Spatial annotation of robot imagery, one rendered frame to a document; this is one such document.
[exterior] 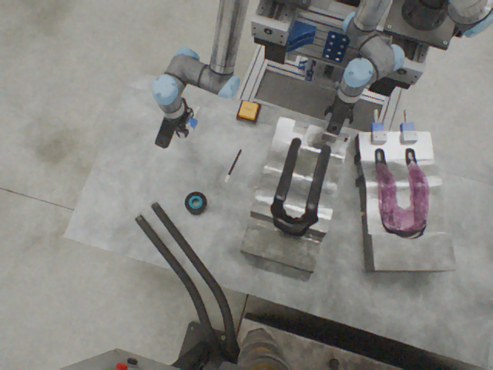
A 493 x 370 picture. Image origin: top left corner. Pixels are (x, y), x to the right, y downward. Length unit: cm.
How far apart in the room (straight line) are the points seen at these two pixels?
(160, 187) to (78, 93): 135
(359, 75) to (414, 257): 61
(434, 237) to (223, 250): 71
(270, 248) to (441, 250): 55
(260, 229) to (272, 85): 112
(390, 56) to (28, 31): 237
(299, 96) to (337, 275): 115
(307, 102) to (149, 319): 143
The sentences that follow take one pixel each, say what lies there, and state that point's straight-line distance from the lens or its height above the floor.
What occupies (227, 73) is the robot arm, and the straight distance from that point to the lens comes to 125.
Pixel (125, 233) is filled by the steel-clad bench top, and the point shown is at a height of 80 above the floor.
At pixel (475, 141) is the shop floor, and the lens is 276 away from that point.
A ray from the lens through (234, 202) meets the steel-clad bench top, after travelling 152.
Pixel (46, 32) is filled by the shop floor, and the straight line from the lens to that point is 309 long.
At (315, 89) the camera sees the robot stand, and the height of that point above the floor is 21.
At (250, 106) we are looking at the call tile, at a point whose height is 84.
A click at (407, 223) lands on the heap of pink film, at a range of 150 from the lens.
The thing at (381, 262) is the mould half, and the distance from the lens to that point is 143.
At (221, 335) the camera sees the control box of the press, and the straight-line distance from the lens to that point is 228.
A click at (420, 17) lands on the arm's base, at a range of 159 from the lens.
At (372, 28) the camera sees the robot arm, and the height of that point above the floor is 121.
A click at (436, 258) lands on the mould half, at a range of 150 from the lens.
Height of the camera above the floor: 228
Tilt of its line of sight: 75 degrees down
